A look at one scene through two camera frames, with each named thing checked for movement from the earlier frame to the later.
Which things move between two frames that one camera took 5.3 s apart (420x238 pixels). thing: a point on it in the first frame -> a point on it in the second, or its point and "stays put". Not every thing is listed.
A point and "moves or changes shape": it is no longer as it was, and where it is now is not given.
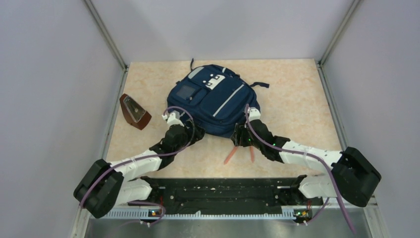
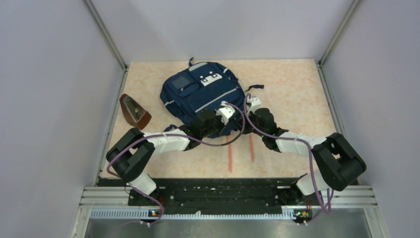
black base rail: x=228 y=194 stays put
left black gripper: x=199 y=133 -> x=222 y=126
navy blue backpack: x=215 y=97 moves or changes shape
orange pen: x=251 y=149 stays put
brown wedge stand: x=134 y=114 stays put
